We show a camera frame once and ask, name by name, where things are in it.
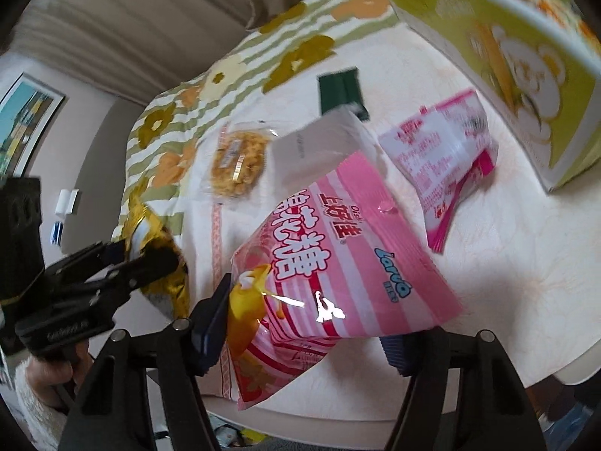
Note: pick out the green cardboard box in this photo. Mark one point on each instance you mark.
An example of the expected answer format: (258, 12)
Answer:
(469, 42)

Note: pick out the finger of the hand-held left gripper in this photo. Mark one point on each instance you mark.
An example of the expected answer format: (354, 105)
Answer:
(150, 265)
(94, 258)

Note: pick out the grey padded headboard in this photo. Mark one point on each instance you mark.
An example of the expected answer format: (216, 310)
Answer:
(94, 169)

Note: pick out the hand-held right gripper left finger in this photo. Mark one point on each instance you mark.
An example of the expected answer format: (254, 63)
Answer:
(213, 322)

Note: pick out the dark green snack packet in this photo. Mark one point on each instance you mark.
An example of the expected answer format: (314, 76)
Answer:
(339, 89)

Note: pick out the person's left hand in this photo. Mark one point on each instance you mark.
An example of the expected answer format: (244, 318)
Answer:
(47, 376)

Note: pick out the gold yellow snack packet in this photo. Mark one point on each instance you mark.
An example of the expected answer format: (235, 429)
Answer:
(141, 221)

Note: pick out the clear round cracker packet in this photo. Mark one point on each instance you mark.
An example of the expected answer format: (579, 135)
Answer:
(237, 162)

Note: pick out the beige curtain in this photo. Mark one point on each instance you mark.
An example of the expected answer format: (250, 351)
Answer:
(141, 19)

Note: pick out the framed wall poster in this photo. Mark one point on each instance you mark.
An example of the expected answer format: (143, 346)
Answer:
(26, 122)

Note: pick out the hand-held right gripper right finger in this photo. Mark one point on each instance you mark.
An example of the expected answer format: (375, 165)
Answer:
(401, 350)

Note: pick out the white paper roll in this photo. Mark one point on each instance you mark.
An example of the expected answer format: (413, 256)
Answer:
(66, 201)

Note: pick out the floral striped blanket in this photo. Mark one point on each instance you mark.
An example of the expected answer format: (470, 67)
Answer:
(244, 56)

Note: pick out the person's left forearm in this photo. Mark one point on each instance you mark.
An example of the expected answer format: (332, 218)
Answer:
(37, 418)

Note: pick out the white snack packet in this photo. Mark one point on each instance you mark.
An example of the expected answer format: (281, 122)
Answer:
(319, 145)

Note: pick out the small blue box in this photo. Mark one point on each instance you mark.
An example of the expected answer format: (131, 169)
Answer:
(56, 233)

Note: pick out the pink striped snack packet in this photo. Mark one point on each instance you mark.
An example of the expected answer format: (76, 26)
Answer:
(338, 253)

